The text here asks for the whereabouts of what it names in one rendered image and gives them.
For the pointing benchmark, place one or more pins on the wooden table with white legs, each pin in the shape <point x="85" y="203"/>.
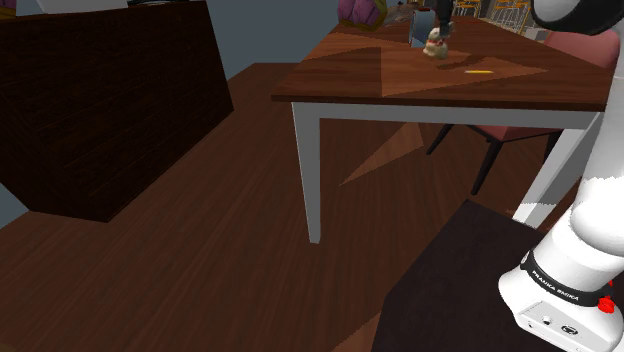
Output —
<point x="341" y="78"/>

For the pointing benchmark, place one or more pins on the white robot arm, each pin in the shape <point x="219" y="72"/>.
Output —
<point x="580" y="253"/>

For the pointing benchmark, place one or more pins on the yellow pencil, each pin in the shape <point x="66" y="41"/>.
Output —
<point x="479" y="71"/>

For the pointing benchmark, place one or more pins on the dark wooden cabinet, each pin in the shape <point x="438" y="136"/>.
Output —
<point x="97" y="97"/>

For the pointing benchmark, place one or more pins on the grey-blue box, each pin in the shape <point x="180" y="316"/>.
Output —
<point x="421" y="27"/>

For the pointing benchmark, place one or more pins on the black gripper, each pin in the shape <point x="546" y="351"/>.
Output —
<point x="444" y="10"/>

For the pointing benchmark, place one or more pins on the purple rounded object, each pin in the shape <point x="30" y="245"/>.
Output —
<point x="360" y="12"/>

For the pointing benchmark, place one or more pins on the yellow frame chair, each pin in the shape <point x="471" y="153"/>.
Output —
<point x="509" y="12"/>

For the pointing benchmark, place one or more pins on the pink chair with black legs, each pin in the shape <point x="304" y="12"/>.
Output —
<point x="587" y="48"/>

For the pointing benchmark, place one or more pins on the white cat figure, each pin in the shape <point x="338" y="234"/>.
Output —
<point x="434" y="47"/>

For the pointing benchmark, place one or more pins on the dark robot stand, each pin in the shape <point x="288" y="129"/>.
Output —
<point x="438" y="292"/>

